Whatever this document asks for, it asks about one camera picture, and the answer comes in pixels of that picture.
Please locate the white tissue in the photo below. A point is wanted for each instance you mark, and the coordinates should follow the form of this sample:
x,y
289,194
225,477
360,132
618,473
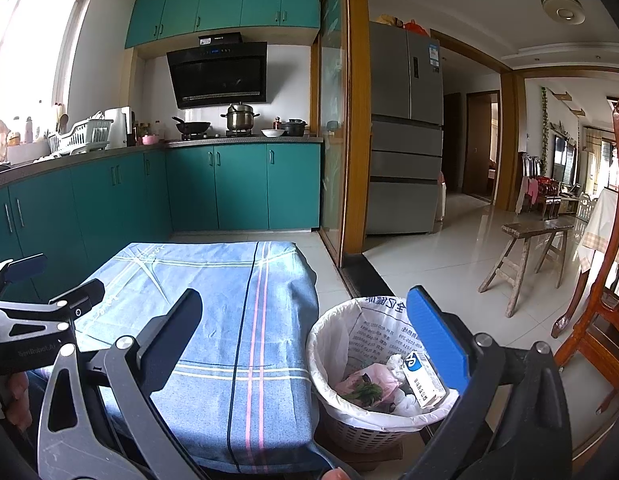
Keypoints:
x,y
401,367

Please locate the black small pot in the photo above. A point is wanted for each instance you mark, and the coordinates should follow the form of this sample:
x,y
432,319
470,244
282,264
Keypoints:
x,y
294,127

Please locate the pink bowl on counter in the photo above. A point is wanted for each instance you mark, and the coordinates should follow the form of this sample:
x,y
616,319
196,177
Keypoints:
x,y
150,139

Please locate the red wooden chair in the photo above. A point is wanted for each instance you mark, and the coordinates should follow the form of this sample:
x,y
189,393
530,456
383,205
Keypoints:
x,y
602,304

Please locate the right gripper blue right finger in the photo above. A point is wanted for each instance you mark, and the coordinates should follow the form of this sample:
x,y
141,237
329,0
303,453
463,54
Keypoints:
x,y
448,353

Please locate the black wok pan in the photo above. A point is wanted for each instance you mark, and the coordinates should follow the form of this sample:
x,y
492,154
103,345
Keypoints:
x,y
191,128

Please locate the teal lower kitchen cabinets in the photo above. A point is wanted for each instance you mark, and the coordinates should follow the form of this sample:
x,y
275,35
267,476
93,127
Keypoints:
x,y
81,210

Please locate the white blue toothpaste box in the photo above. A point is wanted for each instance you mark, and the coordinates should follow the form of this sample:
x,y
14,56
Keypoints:
x,y
423,380

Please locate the white dish rack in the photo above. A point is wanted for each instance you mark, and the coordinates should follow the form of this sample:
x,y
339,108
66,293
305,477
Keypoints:
x,y
89,135

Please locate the black range hood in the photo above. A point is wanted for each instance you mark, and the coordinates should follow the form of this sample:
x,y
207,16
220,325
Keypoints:
x,y
219,73

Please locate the pink plastic wrapper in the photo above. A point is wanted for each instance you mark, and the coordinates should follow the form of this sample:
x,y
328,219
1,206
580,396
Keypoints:
x,y
380,375

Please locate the person's left hand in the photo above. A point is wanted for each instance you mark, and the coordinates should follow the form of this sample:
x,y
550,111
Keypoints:
x,y
18,408

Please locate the person's right hand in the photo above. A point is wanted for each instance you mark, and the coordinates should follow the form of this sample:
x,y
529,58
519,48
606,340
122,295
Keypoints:
x,y
336,474

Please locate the teal kitchen cabinets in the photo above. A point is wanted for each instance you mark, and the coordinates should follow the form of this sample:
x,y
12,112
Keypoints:
x,y
154,20
81,210

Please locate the blue striped tablecloth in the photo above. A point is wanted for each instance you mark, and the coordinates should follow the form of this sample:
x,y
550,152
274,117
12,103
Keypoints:
x,y
239,399

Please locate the grey multi-door refrigerator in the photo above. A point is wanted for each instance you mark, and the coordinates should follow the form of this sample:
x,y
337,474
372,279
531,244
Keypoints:
x,y
406,131

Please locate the wooden sliding door frame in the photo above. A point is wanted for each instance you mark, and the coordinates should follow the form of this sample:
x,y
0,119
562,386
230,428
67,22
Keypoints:
x,y
341,118

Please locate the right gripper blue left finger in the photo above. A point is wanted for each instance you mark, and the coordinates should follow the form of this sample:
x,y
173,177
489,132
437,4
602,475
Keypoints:
x,y
164,339

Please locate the white bowl on counter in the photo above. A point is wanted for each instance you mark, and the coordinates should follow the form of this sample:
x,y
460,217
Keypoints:
x,y
272,133

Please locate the teal upper kitchen cabinets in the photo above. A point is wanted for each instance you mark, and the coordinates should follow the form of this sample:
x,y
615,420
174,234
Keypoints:
x,y
154,20

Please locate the round ceiling light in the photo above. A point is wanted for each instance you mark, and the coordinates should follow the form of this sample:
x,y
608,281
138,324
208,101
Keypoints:
x,y
569,12

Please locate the steel stock pot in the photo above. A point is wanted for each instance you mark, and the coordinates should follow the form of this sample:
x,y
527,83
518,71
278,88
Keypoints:
x,y
240,118

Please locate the white lined trash basket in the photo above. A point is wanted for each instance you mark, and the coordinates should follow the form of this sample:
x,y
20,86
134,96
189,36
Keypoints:
x,y
350,337

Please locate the white electric kettle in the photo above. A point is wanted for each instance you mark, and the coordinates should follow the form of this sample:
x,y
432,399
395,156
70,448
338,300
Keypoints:
x,y
121,125

